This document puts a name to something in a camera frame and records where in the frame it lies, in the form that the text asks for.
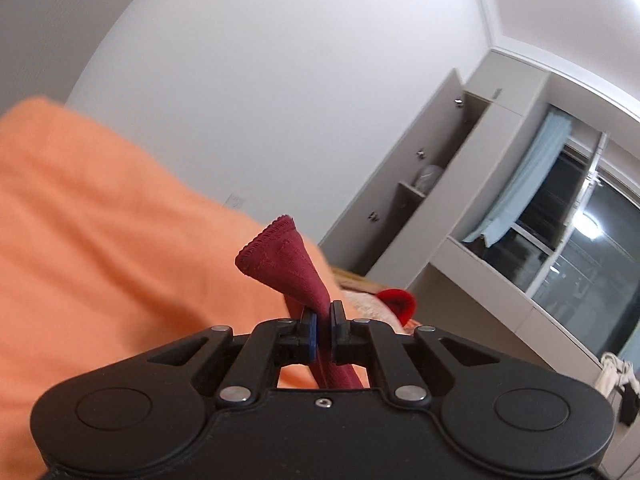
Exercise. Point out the maroon pants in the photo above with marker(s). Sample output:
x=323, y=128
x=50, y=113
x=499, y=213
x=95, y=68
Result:
x=285, y=260

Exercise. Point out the grey wardrobe cabinet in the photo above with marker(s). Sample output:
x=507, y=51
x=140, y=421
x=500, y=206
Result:
x=480, y=125

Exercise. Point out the peach patterned cloth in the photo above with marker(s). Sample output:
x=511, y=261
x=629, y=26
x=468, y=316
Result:
x=412, y=327

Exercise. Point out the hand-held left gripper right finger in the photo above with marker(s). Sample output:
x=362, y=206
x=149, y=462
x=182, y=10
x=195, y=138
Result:
x=336, y=332

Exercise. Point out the white cloth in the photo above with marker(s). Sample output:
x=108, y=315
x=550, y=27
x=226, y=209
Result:
x=612, y=370

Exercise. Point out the pink textured bedsheet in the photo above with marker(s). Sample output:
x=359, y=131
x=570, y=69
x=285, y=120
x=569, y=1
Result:
x=362, y=305

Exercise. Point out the clear plastic bag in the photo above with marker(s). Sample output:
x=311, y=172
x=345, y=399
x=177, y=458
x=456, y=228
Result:
x=430, y=177

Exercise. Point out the window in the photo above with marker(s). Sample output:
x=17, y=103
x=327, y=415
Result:
x=585, y=240

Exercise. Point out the white wall socket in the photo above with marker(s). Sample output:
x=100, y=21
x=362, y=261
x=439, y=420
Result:
x=235, y=201

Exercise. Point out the orange blanket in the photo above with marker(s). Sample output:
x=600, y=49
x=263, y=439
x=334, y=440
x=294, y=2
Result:
x=100, y=235

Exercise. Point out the black cloth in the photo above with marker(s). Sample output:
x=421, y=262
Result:
x=629, y=405

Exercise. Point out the red cloth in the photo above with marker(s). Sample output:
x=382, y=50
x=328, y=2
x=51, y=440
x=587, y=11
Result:
x=397, y=302

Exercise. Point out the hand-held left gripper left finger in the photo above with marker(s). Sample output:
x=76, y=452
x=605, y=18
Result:
x=311, y=336

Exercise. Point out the grey built-in desk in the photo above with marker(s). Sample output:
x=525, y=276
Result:
x=500, y=300

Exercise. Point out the light blue curtain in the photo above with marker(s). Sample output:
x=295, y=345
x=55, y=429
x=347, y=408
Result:
x=525, y=180

